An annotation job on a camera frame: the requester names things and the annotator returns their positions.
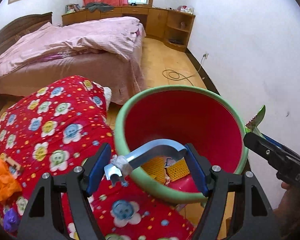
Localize blue grey hook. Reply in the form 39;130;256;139
104;139;187;186

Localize white medicine box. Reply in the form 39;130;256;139
164;157;178;168

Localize yellow foam fruit net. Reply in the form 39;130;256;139
141;157;166;185

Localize small wooden piece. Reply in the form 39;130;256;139
0;153;24;173

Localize orange plastic bag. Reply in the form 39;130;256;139
0;159;22;204

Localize purple plastic bag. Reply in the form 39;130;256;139
3;208;20;233

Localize green snack wrapper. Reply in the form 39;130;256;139
245;105;266;138

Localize person's right hand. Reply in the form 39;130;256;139
274;182;300;239

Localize red bin with green rim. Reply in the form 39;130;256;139
114;84;249;204

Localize red floral smiley quilt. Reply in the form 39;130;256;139
0;75;194;239

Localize pink bed duvet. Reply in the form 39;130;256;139
0;16;145;77

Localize corner wooden shelf unit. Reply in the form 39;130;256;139
163;10;195;52

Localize long wooden desk cabinet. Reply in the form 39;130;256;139
62;6;168;40

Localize dark clothes on desk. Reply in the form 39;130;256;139
85;2;114;12

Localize dark wooden bed headboard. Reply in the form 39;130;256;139
0;12;52;55

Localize black cable coil on floor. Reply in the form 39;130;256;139
161;55;206;87

